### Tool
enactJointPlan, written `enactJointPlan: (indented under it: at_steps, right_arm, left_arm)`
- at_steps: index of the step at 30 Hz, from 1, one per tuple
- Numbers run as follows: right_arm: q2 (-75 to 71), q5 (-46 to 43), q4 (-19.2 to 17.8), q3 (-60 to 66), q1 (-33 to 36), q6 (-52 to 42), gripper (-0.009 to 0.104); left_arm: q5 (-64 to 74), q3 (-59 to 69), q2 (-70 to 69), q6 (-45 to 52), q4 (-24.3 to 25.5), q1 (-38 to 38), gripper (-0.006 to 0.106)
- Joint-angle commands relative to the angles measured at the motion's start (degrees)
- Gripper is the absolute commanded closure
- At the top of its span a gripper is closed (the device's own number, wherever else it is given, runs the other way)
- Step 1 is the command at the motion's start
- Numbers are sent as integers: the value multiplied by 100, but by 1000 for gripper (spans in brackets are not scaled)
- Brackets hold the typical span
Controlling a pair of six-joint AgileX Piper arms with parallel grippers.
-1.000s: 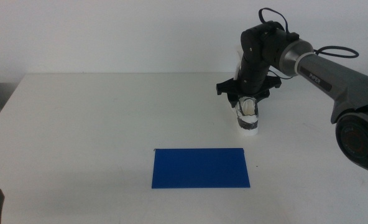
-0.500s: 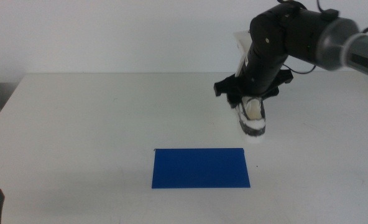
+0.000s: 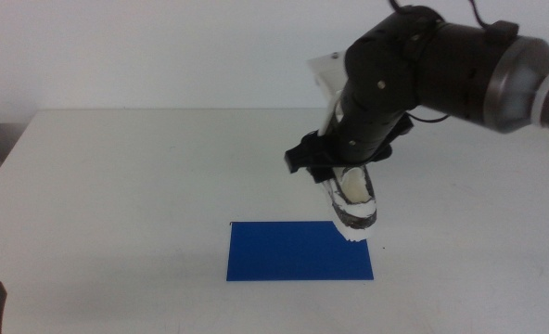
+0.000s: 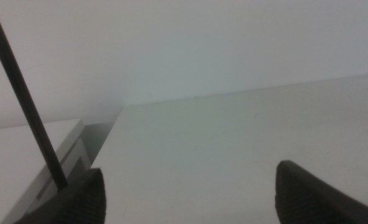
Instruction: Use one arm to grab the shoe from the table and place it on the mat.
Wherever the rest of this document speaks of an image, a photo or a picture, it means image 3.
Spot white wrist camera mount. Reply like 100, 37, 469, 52
307, 51, 350, 138

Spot black and white shoe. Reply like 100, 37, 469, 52
319, 164, 378, 243

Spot blue rectangular mat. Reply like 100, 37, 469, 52
225, 220, 375, 282

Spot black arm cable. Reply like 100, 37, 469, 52
406, 109, 452, 125

